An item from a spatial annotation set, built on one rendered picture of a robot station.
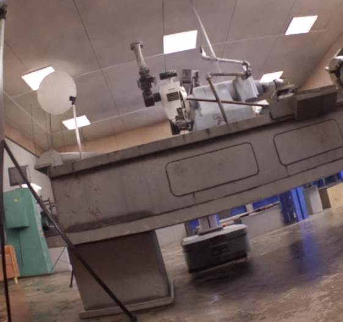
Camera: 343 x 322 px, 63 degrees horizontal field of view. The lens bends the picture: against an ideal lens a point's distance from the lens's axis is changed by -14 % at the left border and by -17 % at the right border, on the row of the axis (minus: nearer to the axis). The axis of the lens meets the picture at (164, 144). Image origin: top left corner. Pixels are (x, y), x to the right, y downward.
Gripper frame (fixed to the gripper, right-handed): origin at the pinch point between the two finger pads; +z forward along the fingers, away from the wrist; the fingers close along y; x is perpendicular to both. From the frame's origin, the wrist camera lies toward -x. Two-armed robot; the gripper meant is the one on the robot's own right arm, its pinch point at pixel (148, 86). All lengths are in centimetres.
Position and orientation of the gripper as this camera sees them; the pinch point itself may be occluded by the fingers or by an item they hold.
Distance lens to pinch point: 236.6
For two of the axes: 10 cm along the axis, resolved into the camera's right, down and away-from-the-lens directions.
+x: 1.4, 6.9, 7.1
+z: 2.0, 6.8, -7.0
